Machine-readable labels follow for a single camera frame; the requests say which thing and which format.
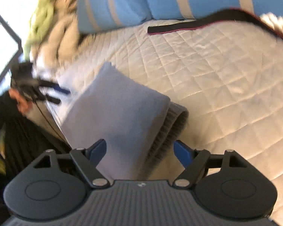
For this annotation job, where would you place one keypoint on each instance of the person's left hand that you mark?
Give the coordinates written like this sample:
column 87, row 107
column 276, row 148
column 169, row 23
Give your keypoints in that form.
column 24, row 106

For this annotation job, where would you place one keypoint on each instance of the quilted white bedspread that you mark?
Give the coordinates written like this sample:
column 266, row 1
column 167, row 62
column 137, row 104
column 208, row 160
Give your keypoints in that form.
column 228, row 75

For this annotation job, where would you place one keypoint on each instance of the blue-grey sweatpants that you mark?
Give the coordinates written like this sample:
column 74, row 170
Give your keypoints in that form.
column 138, row 124

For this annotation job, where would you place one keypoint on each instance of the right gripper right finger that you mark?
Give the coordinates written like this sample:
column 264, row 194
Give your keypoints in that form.
column 194, row 163

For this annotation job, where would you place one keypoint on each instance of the beige folded comforter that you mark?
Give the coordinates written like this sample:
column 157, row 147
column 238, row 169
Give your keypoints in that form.
column 62, row 40

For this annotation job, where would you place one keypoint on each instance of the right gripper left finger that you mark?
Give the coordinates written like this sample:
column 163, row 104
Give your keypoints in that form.
column 87, row 159

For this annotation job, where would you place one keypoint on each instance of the left blue striped pillow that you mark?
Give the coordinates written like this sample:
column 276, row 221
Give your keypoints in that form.
column 95, row 16

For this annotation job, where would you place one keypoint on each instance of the green cloth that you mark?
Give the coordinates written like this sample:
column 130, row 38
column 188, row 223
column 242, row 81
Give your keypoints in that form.
column 39, row 25

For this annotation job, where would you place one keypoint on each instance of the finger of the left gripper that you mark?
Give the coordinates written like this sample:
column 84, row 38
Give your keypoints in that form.
column 50, row 97
column 53, row 85

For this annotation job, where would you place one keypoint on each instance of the black strap red edge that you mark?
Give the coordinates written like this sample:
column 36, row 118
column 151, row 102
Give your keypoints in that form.
column 219, row 16

